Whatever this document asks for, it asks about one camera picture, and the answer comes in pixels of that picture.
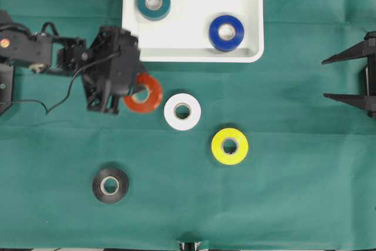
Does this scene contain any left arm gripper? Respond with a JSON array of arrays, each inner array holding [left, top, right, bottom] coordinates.
[[55, 28, 149, 115]]

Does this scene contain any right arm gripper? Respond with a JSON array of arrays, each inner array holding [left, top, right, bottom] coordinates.
[[322, 31, 375, 119]]

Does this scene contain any red tape roll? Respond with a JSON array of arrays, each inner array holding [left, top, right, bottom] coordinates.
[[123, 73, 163, 113]]

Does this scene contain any green tape roll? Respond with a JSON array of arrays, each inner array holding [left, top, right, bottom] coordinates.
[[136, 0, 171, 21]]

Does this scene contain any blue tape roll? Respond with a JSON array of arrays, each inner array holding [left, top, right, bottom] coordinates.
[[209, 15, 244, 52]]

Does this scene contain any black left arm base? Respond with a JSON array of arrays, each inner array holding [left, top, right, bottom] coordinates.
[[0, 63, 14, 115]]

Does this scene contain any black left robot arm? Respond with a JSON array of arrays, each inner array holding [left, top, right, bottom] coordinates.
[[1, 10, 147, 115]]

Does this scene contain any white tape roll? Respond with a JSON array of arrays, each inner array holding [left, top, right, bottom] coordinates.
[[164, 93, 202, 131]]

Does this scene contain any white plastic tray case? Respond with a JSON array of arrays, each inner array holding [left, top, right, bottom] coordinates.
[[122, 0, 264, 63]]

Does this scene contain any black tape roll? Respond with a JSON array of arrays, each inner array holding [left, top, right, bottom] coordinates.
[[92, 168, 129, 204]]

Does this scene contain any yellow tape roll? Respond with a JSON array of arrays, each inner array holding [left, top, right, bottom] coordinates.
[[211, 128, 249, 166]]

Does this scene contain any green table cloth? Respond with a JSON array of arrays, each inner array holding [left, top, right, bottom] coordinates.
[[1, 0, 375, 250]]

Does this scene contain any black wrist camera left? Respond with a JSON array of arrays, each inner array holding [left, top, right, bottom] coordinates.
[[99, 26, 140, 96]]

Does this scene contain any thin black cable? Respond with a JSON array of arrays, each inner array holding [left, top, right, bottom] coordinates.
[[0, 21, 123, 115]]

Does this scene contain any black white front mount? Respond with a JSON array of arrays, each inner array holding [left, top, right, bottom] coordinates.
[[178, 242, 201, 251]]

